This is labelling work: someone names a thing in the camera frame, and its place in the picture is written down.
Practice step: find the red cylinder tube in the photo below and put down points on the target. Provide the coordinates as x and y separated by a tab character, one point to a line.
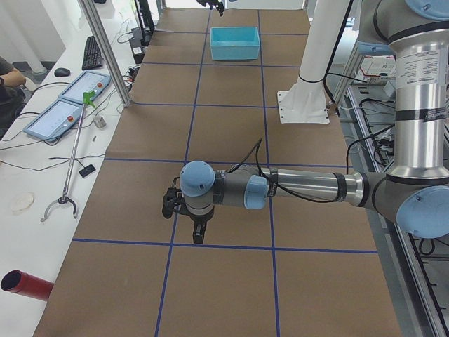
24	284

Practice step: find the light blue plastic bin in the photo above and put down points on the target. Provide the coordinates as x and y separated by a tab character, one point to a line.
234	43

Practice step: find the aluminium frame post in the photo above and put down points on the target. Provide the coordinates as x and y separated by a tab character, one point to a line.
98	31

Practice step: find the far blue teach pendant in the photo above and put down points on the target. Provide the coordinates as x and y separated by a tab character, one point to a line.
86	82

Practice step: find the small black flat device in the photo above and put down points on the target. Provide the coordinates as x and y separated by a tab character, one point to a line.
87	170

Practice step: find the black computer mouse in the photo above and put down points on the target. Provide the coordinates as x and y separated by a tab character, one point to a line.
62	72

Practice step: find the small metal cylinder weight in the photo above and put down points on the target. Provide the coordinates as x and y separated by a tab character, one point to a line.
99	122

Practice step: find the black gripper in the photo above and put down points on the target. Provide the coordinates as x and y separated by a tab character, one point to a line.
200	217

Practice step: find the metal reacher grabber tool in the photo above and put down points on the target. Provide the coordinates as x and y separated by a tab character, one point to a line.
64	199

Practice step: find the blue teach pendant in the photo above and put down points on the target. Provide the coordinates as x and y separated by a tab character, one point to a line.
86	82
54	121

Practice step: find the clear round plastic lid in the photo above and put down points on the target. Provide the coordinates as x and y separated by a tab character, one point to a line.
21	202

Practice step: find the black keyboard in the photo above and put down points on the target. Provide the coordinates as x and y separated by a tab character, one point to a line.
92	57

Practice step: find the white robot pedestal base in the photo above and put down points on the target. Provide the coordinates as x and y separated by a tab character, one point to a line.
305	102

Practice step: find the near blue teach pendant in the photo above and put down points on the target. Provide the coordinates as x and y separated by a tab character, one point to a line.
54	121

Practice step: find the seated person in dark shirt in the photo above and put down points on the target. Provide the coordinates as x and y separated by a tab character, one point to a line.
12	97

